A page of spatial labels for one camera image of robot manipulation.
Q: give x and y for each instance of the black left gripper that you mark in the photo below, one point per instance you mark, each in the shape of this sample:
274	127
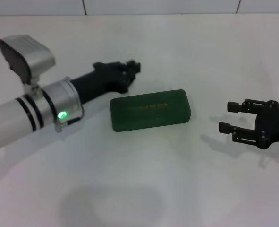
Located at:
99	78

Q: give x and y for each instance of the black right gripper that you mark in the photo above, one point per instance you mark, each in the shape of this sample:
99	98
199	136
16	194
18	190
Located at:
272	125

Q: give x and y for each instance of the green glasses case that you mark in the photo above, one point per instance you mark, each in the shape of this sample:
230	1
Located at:
151	110

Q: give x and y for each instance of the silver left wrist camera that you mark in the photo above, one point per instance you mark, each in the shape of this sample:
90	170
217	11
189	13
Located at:
28	59

